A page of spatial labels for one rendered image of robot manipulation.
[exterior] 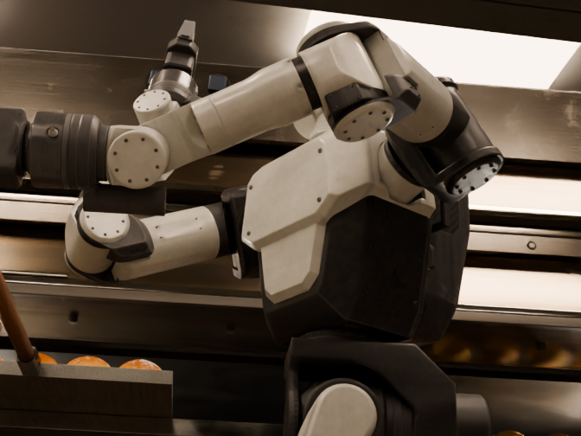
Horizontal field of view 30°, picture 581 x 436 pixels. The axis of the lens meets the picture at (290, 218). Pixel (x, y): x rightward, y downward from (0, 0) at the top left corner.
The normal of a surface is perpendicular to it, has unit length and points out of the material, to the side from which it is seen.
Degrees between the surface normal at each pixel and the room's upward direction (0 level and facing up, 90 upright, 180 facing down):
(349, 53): 76
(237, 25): 180
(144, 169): 122
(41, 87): 90
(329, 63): 88
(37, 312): 169
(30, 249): 70
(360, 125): 156
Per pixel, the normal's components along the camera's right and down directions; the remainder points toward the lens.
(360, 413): 0.09, -0.41
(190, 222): 0.36, -0.49
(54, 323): -0.02, 0.82
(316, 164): -0.77, -0.28
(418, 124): 0.37, 0.84
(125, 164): 0.06, 0.14
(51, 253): 0.10, -0.69
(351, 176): -0.10, -0.49
